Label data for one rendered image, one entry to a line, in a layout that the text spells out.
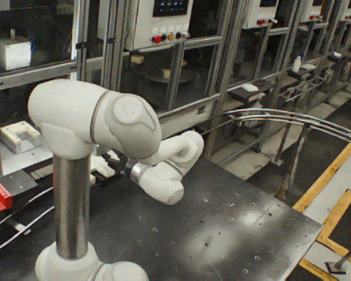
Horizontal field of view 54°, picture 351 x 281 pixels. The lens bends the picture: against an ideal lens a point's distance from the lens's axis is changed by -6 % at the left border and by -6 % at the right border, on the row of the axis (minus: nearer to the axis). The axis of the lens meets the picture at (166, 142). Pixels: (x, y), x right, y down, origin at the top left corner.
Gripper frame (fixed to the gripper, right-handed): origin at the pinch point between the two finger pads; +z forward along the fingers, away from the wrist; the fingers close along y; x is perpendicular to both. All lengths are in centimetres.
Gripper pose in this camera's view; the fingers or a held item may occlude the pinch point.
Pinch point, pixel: (102, 147)
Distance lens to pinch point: 155.4
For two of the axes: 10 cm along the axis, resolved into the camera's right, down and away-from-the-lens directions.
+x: -6.5, 3.0, -7.0
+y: 1.4, -8.5, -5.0
